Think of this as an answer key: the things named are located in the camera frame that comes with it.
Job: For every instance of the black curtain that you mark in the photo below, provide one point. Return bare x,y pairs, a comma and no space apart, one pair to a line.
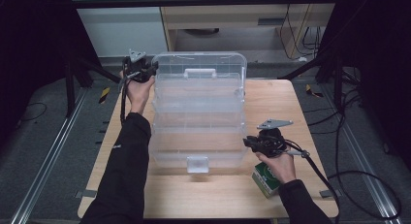
29,49
384,56

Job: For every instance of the green cardboard box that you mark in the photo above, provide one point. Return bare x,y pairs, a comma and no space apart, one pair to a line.
263,183

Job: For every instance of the grey metal bracket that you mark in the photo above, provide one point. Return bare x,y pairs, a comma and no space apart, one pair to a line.
329,193
85,194

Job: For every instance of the black horizontal frame bar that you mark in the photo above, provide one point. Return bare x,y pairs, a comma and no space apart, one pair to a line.
206,2

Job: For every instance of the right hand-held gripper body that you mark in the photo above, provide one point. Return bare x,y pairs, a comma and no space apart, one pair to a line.
273,141

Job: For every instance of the yellow black floor tape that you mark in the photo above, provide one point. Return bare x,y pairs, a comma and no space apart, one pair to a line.
104,95
312,91

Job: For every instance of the aluminium floor rail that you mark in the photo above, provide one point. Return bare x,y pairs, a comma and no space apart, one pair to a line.
365,162
48,159

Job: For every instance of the person's left hand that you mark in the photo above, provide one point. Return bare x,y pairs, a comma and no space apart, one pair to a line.
139,94

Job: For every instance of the light wooden desk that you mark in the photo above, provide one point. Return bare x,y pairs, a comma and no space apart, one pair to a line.
226,14

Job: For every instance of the clear plastic storage box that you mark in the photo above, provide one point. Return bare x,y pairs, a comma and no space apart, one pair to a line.
197,120

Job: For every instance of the black metal stand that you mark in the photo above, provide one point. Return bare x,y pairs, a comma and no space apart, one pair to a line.
69,88
337,85

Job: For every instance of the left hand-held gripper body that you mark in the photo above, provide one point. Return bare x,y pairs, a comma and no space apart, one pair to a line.
135,70

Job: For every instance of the person's right hand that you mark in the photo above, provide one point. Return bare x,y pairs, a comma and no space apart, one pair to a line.
281,167

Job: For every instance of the white cabinet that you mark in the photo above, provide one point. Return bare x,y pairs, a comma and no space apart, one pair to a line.
122,30

